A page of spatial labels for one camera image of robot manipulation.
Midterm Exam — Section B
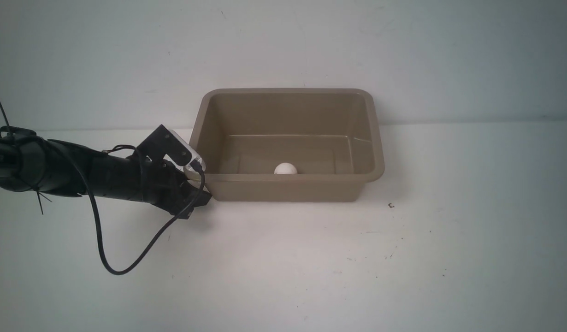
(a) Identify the plain white table-tennis ball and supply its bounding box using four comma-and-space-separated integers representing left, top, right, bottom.
274, 163, 298, 175

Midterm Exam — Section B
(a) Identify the camera mount, left gripper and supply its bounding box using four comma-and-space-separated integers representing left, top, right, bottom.
136, 124, 206, 173

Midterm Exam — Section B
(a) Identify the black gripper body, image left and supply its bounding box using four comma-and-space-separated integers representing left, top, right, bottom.
141, 160, 212, 220

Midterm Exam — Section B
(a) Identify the tan plastic storage bin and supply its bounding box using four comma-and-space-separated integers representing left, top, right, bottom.
189, 88, 385, 202

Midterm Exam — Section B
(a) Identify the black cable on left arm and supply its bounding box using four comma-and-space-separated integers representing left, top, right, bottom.
0, 74, 207, 276

